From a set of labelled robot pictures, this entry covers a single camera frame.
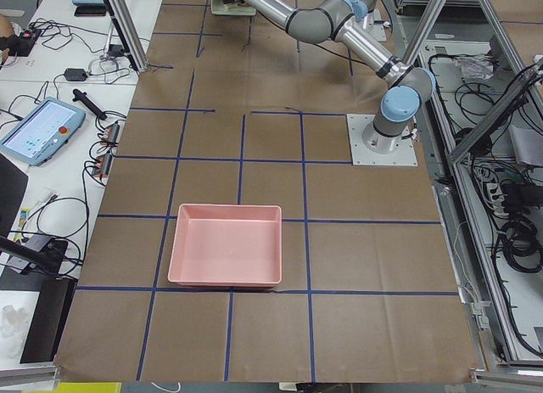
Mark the pale green plastic dustpan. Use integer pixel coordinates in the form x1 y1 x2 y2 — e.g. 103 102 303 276
210 0 256 16

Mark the aluminium frame post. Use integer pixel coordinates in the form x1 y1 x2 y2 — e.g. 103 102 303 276
103 0 149 73

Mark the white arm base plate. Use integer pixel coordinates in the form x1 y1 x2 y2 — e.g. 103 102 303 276
346 114 418 167

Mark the black power adapter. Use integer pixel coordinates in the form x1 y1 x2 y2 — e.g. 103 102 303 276
63 68 88 81

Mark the pink plastic bin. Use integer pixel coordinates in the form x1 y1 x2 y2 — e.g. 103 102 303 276
167 204 283 288

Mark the blue teach pendant tablet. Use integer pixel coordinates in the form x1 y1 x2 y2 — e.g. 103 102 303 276
1 97 86 166

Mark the black handle tool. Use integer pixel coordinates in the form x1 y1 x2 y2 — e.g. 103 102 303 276
72 88 107 121

